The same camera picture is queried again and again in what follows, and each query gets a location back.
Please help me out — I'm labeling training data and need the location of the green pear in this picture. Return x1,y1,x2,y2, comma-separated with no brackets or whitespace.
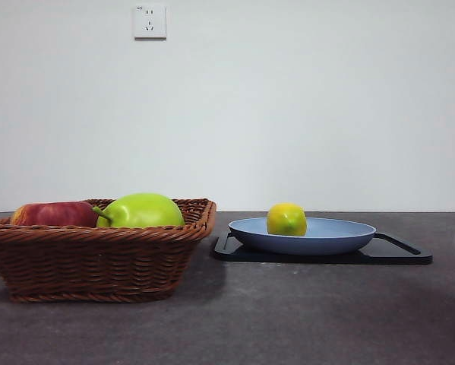
92,192,185,229

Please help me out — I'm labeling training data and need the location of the brown wicker basket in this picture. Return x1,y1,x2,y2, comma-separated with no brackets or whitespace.
0,197,217,304

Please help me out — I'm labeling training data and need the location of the red apple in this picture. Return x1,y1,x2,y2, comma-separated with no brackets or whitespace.
9,201,99,228

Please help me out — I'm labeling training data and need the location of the black flat tray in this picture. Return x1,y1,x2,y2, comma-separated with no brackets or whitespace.
210,231,434,266

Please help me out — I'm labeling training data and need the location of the white wall socket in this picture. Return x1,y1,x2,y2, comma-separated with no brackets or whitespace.
133,5,167,41

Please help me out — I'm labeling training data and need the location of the yellow lemon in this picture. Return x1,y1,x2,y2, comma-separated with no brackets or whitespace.
266,202,308,237

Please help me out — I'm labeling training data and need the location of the blue round plate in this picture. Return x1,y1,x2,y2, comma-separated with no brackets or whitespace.
227,217,377,256

